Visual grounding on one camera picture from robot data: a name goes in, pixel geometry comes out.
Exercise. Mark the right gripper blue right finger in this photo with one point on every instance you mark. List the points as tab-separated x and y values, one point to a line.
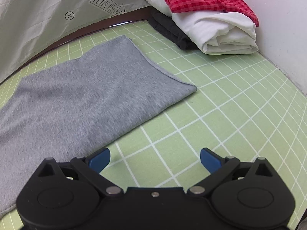
210	160

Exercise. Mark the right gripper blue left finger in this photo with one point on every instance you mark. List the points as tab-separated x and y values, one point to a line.
99	160

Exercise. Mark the grey knit garment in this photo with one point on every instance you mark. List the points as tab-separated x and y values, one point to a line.
79	106

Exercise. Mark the green grid cutting mat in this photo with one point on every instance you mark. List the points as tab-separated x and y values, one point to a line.
244	107

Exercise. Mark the white folded garment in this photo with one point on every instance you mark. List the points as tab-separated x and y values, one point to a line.
213	32

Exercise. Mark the black folded garment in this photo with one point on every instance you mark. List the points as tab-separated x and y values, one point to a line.
167	27

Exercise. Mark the grey fabric storage bag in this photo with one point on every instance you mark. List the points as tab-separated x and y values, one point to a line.
28	27

